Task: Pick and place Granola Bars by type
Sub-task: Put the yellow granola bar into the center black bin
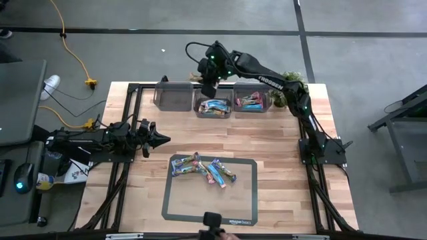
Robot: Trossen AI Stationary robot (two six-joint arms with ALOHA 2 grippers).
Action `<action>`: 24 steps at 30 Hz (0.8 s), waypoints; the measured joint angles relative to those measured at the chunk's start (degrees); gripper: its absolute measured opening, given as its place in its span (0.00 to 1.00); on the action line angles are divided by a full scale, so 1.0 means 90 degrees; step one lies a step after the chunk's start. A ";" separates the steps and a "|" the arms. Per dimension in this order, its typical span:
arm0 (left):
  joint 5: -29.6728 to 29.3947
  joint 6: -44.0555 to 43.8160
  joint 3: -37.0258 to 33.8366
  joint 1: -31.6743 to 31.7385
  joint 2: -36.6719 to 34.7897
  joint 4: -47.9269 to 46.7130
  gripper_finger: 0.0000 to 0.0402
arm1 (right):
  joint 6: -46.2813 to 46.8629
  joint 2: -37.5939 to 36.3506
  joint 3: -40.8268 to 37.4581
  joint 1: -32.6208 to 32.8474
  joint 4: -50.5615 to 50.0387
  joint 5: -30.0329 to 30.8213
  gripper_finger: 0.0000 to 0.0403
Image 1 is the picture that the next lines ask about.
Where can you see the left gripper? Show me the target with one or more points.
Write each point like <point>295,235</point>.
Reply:
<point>145,140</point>

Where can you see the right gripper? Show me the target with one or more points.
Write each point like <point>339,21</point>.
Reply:
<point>210,88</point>

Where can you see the orange brown granola bar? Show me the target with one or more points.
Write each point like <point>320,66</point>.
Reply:
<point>196,78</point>

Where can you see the orange peanut butter chip bar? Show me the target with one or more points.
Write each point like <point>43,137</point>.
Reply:
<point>213,112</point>

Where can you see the purple green granola bar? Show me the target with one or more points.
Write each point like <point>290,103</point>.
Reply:
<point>183,170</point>
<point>187,159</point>

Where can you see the red brown granola bar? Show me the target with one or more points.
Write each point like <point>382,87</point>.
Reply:
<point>253,96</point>

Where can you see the blue chocolate chip granola bar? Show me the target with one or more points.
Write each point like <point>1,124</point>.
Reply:
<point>252,106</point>

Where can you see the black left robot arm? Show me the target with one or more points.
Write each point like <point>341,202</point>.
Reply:
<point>83,138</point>

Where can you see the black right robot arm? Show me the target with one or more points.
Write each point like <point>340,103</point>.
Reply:
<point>270,81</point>

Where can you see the light blue granola bar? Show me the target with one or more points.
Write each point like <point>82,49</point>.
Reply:
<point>215,103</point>

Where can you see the snack bars on mat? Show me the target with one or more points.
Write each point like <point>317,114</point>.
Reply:
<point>227,172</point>

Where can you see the transparent grey plastic bin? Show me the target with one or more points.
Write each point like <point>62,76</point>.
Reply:
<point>173,96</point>
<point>267,106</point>
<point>197,115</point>

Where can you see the black clamp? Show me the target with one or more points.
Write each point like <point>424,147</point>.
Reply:
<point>164,79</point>

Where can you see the red white snack bag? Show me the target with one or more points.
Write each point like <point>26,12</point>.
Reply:
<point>207,176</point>

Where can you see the green potted plant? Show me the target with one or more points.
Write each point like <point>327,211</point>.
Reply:
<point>278,98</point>

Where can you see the woven baking mat dark border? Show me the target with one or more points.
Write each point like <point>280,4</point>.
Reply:
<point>207,203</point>

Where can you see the white printed box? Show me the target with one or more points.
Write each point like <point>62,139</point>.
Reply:
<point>78,175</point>

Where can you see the silver striped plate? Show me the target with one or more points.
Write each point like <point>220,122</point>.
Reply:
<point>310,237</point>
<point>123,236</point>

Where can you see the person's hand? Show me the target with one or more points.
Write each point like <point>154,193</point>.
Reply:
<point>229,237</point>

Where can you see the person's white shoe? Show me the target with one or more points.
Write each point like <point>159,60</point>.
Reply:
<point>50,87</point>

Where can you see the yellow white bottle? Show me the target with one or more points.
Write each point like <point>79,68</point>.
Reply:
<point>45,181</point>

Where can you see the black computer mouse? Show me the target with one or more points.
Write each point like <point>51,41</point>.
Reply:
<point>23,176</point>

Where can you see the black caster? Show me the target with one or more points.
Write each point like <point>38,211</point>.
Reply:
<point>42,222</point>

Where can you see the dark grey flat panel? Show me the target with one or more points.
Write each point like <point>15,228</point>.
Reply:
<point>20,100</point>

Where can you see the grey desk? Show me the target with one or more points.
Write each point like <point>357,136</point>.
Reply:
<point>20,210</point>

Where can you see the black keyboard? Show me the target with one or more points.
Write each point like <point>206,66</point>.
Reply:
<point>4,176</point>

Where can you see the person's dark shoe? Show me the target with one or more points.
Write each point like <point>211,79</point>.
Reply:
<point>6,34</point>

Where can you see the black metal stand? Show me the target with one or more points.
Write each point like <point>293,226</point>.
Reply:
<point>399,156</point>

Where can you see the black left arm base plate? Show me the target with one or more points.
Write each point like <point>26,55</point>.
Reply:
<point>110,158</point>

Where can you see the black aluminium table frame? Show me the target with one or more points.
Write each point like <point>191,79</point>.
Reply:
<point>146,85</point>

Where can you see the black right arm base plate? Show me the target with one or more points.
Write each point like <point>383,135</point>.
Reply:
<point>333,156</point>

